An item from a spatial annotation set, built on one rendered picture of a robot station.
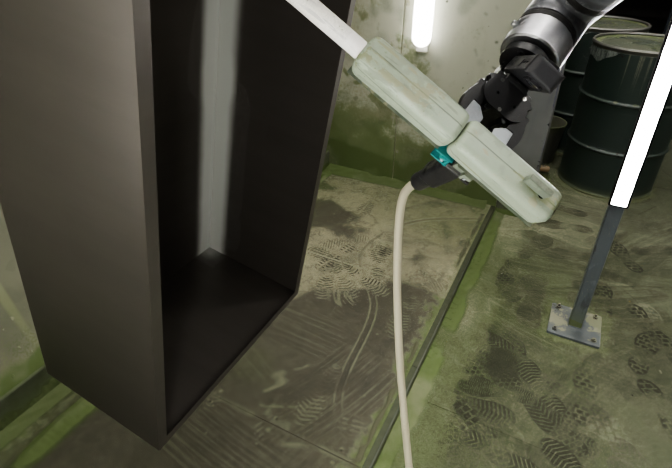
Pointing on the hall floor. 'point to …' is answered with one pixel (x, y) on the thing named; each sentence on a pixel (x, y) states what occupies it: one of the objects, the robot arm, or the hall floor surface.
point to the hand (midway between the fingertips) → (460, 161)
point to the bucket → (554, 138)
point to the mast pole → (595, 264)
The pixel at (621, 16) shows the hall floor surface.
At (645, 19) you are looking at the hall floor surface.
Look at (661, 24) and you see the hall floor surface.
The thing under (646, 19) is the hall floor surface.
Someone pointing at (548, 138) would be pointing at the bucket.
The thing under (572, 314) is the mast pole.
